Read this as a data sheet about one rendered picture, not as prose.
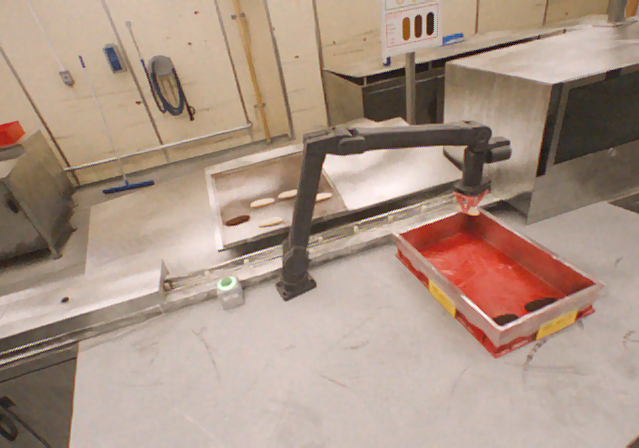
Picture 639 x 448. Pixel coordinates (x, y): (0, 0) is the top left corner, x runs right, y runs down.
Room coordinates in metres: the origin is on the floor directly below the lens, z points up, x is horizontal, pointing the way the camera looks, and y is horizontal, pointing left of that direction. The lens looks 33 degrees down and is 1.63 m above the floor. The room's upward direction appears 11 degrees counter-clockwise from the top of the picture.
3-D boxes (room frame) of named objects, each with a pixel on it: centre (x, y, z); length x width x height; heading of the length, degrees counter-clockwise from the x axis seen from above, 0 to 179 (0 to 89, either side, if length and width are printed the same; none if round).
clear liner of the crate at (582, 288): (0.78, -0.46, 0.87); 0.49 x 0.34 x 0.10; 14
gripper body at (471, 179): (0.94, -0.49, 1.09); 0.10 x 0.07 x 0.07; 116
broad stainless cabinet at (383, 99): (3.52, -1.39, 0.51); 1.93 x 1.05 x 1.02; 100
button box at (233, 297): (0.90, 0.31, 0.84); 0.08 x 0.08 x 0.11; 10
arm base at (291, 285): (0.91, 0.10, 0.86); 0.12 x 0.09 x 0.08; 111
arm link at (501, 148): (0.95, -0.53, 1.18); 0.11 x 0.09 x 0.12; 93
